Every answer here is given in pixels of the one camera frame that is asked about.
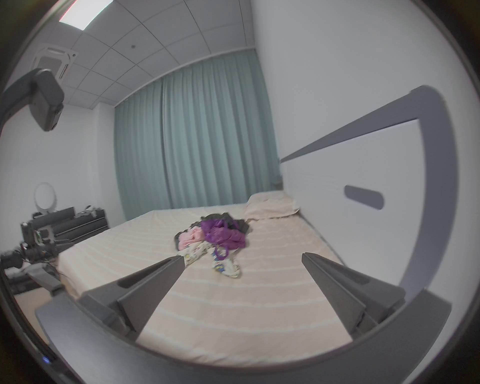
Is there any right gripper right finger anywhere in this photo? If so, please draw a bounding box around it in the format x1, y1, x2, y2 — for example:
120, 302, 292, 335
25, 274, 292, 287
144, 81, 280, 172
302, 253, 407, 335

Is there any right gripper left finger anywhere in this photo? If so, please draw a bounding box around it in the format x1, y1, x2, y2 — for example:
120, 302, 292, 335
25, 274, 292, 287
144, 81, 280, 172
79, 256, 185, 334

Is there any white printed pyjama top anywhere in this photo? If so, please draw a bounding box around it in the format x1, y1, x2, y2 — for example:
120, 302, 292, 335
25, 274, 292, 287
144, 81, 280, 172
179, 240, 241, 279

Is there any bed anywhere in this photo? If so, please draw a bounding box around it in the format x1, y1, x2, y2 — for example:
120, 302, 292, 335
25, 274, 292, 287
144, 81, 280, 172
56, 85, 460, 368

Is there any pink garment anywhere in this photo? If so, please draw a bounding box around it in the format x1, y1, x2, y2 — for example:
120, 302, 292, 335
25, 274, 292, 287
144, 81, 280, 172
176, 229, 205, 251

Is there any purple garment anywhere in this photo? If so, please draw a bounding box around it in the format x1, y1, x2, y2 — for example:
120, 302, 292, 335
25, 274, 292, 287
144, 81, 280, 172
200, 218, 247, 260

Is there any black chest of drawers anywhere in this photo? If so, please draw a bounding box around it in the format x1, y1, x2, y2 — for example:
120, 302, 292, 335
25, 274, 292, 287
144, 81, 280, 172
20, 206, 109, 244

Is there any grey garment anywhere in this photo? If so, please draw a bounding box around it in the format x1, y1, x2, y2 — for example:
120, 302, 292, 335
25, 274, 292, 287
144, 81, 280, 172
189, 212, 230, 230

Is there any black garment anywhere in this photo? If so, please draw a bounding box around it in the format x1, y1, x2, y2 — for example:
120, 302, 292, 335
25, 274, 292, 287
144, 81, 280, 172
227, 217, 252, 235

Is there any round white mirror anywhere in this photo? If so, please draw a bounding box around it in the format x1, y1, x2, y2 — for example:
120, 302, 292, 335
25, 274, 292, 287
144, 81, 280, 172
34, 182, 58, 215

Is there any blue-green curtain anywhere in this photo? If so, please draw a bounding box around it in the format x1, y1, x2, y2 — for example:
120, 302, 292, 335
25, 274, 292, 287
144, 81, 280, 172
162, 49, 282, 209
113, 80, 166, 222

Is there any ceiling air conditioner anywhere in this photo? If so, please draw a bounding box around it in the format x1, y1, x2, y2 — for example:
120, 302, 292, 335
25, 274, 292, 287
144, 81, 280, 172
33, 43, 80, 81

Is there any ceiling light panel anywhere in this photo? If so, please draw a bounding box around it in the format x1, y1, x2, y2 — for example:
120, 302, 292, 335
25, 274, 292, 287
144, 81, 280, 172
59, 0, 114, 29

